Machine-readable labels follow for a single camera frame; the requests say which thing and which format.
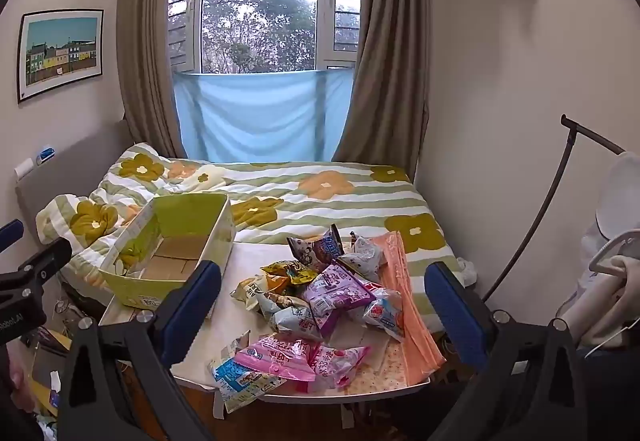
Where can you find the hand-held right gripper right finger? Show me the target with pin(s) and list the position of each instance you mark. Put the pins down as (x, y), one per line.
(455, 316)

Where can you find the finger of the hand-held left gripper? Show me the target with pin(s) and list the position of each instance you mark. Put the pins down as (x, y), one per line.
(11, 232)
(45, 261)

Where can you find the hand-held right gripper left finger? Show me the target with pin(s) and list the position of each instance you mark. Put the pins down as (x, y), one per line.
(195, 306)

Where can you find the green cardboard box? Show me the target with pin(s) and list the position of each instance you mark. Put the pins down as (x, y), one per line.
(200, 221)

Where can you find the pile of snack packets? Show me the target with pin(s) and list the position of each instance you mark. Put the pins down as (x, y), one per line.
(280, 316)

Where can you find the pink strawberry snack packet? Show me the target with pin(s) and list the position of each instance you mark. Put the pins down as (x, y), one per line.
(340, 363)

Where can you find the purple snack packet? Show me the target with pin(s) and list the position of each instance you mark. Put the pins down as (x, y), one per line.
(325, 296)

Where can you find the orange striped cloth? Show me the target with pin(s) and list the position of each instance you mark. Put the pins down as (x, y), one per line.
(410, 321)

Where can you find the crumpled white tissue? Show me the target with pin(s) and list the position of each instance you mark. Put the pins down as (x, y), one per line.
(467, 271)

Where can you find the blue and white gadget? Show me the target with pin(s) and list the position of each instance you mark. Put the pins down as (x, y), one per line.
(46, 154)

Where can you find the grey headboard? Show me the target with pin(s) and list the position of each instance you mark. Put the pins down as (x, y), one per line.
(75, 161)

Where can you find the beige dotted cloth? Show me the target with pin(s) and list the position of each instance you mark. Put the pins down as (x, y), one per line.
(370, 373)

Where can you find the green striped floral blanket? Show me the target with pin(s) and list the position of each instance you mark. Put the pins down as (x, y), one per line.
(320, 201)

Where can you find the black curved stand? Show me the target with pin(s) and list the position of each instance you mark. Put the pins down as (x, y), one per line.
(557, 186)

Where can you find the white hanger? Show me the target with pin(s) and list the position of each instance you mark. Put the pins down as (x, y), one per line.
(612, 251)

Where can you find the framed picture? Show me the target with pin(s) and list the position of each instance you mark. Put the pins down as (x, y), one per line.
(60, 53)

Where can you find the light blue cloth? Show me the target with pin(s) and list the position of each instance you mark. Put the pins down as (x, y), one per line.
(260, 116)

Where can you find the white garment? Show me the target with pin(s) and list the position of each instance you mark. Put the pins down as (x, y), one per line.
(620, 201)

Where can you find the brown curtain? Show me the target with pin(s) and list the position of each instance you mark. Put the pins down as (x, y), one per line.
(390, 71)
(145, 46)

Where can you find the window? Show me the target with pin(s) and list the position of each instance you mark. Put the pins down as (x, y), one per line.
(260, 6)

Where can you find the white wall switch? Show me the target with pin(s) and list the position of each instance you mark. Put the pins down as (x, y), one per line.
(23, 169)

